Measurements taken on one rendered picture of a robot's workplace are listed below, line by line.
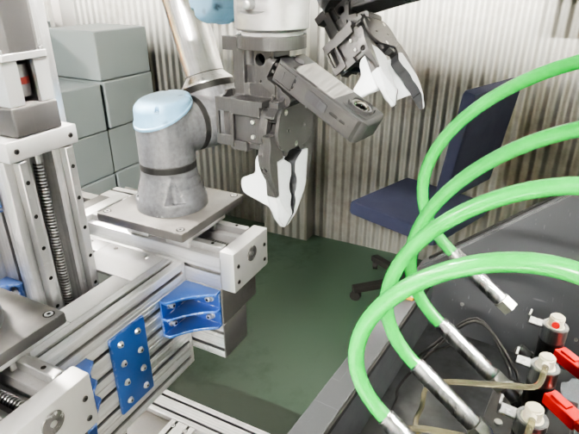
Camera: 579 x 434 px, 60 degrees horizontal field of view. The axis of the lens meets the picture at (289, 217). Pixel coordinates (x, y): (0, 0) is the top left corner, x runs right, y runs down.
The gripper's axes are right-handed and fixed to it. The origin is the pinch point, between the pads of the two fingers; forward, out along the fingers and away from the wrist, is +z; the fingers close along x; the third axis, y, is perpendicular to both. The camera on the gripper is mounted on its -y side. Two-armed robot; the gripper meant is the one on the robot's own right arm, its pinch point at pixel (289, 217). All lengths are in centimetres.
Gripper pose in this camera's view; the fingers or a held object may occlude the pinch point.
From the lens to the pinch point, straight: 58.4
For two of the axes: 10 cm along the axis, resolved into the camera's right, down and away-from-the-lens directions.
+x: -5.4, 3.6, -7.6
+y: -8.4, -2.3, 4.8
